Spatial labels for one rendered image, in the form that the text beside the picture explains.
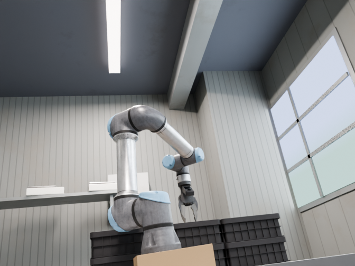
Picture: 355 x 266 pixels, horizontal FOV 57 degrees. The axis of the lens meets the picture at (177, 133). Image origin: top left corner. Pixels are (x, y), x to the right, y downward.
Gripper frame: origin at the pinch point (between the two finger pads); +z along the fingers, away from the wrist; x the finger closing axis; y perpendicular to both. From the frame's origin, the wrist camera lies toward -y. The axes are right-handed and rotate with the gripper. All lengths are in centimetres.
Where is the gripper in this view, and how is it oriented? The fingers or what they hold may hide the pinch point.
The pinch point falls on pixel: (190, 219)
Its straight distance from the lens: 176.0
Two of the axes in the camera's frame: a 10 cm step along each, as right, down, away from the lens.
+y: -1.6, 4.4, 8.8
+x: -9.8, 0.5, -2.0
